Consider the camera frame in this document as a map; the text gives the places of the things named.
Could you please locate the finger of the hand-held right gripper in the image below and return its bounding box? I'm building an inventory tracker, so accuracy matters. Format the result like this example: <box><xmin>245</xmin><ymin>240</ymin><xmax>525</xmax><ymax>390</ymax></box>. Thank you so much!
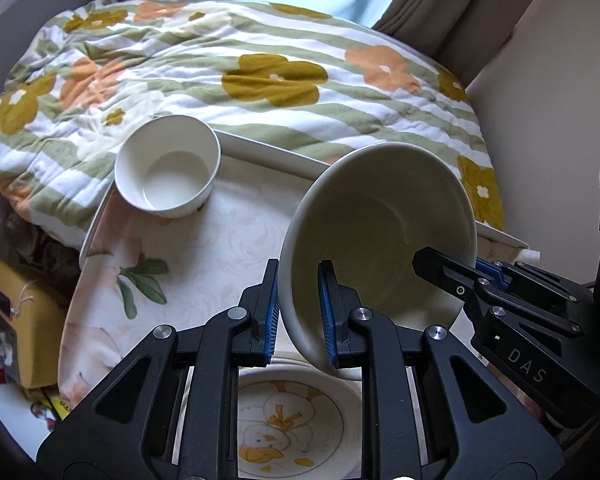
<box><xmin>412</xmin><ymin>246</ymin><xmax>578</xmax><ymax>336</ymax></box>
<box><xmin>480</xmin><ymin>259</ymin><xmax>581</xmax><ymax>307</ymax></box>

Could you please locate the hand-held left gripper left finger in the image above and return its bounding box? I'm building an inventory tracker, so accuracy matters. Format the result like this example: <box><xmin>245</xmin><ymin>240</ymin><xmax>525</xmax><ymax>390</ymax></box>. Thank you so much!
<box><xmin>36</xmin><ymin>259</ymin><xmax>281</xmax><ymax>480</ymax></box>

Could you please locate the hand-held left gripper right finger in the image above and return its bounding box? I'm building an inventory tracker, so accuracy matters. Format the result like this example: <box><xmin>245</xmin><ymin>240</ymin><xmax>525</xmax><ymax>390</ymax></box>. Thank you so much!
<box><xmin>317</xmin><ymin>260</ymin><xmax>566</xmax><ymax>480</ymax></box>

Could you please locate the cream bowl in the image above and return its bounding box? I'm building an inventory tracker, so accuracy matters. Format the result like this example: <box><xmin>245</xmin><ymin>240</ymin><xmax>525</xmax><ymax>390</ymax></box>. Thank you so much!
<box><xmin>279</xmin><ymin>141</ymin><xmax>478</xmax><ymax>382</ymax></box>

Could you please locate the floral serving tray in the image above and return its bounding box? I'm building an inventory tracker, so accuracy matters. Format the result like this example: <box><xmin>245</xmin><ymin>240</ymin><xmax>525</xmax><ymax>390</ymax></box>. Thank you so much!
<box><xmin>57</xmin><ymin>155</ymin><xmax>531</xmax><ymax>411</ymax></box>

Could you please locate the white duck print plate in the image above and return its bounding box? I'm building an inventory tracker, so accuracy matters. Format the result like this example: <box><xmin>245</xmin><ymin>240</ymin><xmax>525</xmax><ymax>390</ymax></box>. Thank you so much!
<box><xmin>177</xmin><ymin>355</ymin><xmax>366</xmax><ymax>480</ymax></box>

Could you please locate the white tray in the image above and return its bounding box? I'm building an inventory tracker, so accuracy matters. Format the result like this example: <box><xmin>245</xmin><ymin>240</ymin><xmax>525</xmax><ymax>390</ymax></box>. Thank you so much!
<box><xmin>78</xmin><ymin>127</ymin><xmax>531</xmax><ymax>271</ymax></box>

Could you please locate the white ribbed bowl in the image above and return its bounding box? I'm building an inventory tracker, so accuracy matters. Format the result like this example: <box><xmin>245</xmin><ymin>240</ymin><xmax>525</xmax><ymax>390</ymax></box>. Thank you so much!
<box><xmin>114</xmin><ymin>114</ymin><xmax>222</xmax><ymax>220</ymax></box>

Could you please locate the yellow box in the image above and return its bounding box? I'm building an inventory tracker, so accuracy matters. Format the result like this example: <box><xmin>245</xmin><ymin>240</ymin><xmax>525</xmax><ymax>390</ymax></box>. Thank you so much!
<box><xmin>0</xmin><ymin>257</ymin><xmax>68</xmax><ymax>390</ymax></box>

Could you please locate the colourful packet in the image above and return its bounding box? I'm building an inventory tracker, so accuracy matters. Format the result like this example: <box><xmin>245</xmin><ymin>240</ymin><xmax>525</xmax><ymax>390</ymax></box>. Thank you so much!
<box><xmin>27</xmin><ymin>385</ymin><xmax>73</xmax><ymax>421</ymax></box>

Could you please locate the brown curtain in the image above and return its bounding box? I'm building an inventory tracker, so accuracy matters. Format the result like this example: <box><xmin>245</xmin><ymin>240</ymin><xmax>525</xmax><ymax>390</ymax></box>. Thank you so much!
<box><xmin>370</xmin><ymin>0</ymin><xmax>546</xmax><ymax>83</ymax></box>

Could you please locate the floral striped blanket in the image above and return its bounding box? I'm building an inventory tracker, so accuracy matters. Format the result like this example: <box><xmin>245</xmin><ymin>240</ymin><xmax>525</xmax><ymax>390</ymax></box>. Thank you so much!
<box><xmin>0</xmin><ymin>0</ymin><xmax>506</xmax><ymax>256</ymax></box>

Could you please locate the grey headboard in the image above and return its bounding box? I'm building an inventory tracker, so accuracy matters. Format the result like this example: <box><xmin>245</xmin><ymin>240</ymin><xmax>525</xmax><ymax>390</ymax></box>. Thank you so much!
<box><xmin>0</xmin><ymin>0</ymin><xmax>101</xmax><ymax>111</ymax></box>

